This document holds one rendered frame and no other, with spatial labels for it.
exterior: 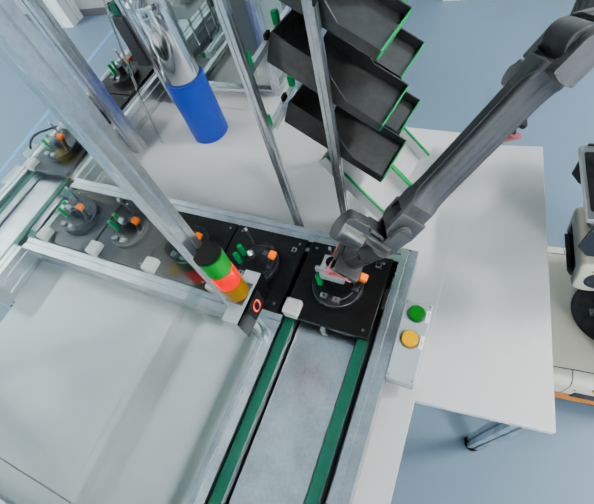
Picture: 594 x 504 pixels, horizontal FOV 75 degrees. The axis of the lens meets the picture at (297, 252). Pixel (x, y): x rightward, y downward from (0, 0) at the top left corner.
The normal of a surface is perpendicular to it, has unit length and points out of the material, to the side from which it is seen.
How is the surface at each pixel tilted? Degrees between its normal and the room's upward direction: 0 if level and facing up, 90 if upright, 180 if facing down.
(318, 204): 0
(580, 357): 0
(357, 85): 25
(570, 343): 0
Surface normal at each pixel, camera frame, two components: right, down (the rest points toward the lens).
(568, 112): -0.20, -0.51
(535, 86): -0.18, 0.71
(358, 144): 0.17, -0.30
